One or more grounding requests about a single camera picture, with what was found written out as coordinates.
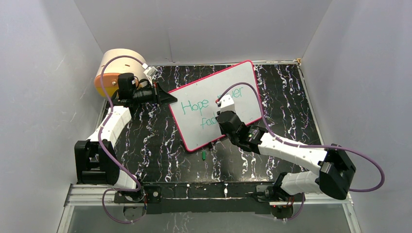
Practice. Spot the beige cylindrical drawer box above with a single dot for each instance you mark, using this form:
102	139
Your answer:
114	63

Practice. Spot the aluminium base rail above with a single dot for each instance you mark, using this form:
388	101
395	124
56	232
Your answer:
202	208

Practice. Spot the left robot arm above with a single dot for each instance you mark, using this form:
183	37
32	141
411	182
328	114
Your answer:
95	158

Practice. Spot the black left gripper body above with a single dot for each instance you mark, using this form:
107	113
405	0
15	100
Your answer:
148	95

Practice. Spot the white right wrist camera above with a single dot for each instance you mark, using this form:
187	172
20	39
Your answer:
226	103

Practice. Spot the pink framed whiteboard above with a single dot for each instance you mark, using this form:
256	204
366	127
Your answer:
196	109

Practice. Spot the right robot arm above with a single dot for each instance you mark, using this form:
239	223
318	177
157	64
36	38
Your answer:
329	171

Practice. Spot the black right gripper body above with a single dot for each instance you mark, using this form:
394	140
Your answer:
233	139

